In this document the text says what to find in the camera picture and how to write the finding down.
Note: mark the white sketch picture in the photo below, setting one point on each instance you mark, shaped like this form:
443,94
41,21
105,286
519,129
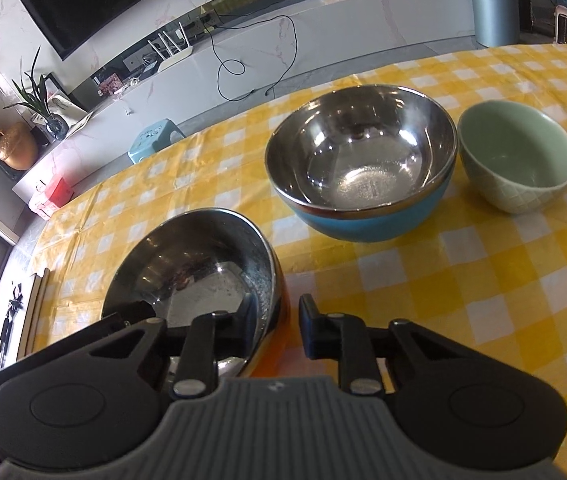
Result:
68,107

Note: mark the white tv cabinet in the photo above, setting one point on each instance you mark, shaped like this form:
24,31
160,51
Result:
338,35

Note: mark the blue steel-lined bowl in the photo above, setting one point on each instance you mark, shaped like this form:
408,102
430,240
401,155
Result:
363,160

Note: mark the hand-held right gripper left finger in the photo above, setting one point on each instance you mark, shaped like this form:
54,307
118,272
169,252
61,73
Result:
208,340

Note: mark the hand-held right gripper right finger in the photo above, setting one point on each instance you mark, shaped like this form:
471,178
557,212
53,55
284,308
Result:
313,330

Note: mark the copper round vase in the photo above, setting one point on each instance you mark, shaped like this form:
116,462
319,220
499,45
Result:
18,147

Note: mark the grey metal trash can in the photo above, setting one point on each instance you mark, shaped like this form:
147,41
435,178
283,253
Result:
493,10

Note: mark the orange steel-lined bowl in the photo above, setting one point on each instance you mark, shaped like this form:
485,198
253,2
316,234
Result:
188,260

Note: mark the pink gift box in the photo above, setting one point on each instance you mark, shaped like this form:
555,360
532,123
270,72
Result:
55,192

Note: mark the small pink photo card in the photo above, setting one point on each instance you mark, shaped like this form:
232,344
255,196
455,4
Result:
110,85

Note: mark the green ceramic bowl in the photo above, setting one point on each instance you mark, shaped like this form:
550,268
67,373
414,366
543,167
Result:
518,160

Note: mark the white wifi router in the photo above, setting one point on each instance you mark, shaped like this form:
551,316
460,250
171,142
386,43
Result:
176,60

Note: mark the light blue plastic stool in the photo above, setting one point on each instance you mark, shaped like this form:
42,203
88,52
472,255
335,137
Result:
156,140

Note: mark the green plant in glass vase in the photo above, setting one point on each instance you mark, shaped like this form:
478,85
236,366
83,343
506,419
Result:
38,95

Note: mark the yellow checked tablecloth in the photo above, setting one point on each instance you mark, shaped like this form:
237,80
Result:
463,285

